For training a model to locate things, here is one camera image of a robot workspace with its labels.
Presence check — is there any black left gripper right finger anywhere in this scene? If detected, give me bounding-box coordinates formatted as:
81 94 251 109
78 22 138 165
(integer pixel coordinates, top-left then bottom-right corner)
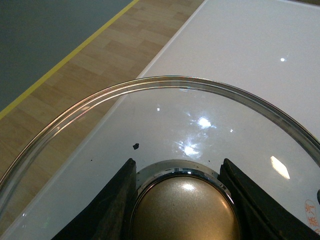
218 158 320 240

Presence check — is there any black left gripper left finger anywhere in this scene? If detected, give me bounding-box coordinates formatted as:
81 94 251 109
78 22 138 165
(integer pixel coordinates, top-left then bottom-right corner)
53 158 137 240

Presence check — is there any glass pot lid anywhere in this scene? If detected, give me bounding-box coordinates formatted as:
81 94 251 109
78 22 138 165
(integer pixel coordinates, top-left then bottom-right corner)
0 76 320 240

